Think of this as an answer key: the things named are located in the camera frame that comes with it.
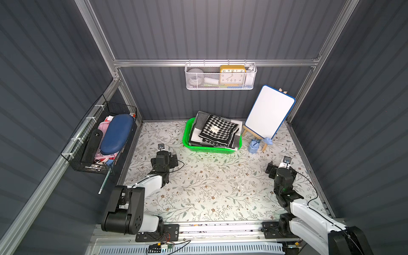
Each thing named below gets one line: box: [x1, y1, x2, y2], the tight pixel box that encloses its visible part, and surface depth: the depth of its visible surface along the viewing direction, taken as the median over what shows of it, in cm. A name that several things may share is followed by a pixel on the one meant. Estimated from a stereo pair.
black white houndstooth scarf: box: [198, 114, 240, 149], surface depth 96 cm
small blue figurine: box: [248, 137, 273, 155], surface depth 98 cm
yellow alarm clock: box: [219, 64, 247, 87], surface depth 91 cm
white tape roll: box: [187, 68, 205, 87], surface depth 89 cm
